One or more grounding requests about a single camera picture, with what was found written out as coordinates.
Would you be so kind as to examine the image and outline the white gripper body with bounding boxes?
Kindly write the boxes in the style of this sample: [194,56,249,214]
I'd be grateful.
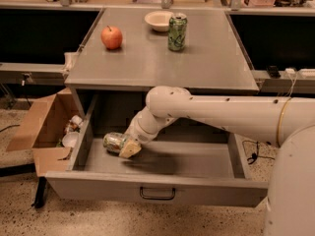
[125,120,155,145]

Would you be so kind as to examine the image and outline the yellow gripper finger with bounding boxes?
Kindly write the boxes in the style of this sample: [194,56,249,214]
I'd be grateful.
[119,139,142,158]

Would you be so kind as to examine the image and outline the crushed silver green 7up can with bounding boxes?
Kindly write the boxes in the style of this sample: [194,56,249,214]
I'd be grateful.
[103,132,129,153]

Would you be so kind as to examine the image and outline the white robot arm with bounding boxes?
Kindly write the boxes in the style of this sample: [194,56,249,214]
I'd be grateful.
[126,86,315,236]

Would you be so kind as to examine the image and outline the open grey top drawer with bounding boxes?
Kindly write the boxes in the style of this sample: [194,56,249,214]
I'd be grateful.
[46,91,268,207]

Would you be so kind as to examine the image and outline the grey cabinet counter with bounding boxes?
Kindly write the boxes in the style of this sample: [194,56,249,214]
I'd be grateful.
[66,7,258,93]

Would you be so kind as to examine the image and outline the upright green soda can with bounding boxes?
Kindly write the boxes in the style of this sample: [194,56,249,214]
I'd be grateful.
[168,13,188,51]

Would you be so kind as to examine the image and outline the white cup in box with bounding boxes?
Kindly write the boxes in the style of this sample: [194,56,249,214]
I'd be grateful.
[62,132,79,148]

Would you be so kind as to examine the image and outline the brown cardboard box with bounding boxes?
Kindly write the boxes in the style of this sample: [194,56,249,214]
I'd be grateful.
[7,88,79,177]

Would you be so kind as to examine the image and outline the red apple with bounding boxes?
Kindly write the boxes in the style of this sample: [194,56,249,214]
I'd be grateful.
[100,26,123,50]

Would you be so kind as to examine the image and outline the white ceramic bowl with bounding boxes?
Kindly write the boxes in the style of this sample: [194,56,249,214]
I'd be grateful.
[145,11,172,32]

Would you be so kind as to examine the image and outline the black device on ledge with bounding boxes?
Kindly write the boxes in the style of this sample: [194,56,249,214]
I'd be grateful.
[266,66,281,79]

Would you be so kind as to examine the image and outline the white power adapter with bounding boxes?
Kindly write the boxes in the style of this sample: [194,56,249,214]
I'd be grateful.
[284,68,296,77]

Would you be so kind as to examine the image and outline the black drawer handle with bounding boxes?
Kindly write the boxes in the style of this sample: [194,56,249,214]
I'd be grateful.
[139,187,176,201]

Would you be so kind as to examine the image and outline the black cable on floor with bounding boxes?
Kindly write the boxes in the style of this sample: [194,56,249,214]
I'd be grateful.
[241,141,276,165]

